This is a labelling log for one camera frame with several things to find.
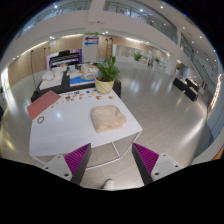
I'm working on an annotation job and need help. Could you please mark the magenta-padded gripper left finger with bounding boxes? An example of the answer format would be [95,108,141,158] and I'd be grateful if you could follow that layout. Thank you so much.
[42,143,93,186]

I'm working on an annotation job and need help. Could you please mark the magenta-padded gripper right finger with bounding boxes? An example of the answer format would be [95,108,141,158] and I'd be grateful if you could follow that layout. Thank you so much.
[131,143,184,186]

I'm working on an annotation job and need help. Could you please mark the beige fluffy towel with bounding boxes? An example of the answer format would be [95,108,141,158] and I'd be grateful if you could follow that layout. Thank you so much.
[91,104,128,134]

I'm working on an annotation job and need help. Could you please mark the sheet of small colourful cards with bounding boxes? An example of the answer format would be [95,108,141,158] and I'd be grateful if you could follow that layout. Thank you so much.
[61,89,98,103]

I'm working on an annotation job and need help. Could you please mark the salmon pink flat mat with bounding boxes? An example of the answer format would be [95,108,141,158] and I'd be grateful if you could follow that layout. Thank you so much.
[26,89,63,121]

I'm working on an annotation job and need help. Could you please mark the potted plant in striped pot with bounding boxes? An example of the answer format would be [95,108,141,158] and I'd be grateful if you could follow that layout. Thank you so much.
[94,55,121,95]

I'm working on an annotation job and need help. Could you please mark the blue-based architectural model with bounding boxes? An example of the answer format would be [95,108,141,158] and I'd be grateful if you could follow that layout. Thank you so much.
[69,63,101,87]

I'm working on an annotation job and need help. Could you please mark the group of black seats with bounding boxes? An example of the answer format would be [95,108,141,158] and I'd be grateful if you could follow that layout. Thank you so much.
[173,77,204,102]

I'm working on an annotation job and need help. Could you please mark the white architectural model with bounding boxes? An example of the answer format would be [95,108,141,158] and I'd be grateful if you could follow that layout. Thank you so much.
[39,66,65,91]

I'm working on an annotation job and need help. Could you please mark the black piano with screen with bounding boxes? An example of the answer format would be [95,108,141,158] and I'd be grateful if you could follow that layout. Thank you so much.
[48,49,83,70]

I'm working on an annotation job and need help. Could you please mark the distant potted plant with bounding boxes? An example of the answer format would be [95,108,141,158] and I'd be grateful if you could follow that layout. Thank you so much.
[133,51,144,63]

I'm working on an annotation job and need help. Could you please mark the coloured arrow direction signs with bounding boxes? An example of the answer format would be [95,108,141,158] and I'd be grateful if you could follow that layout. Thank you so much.
[83,31,100,47]

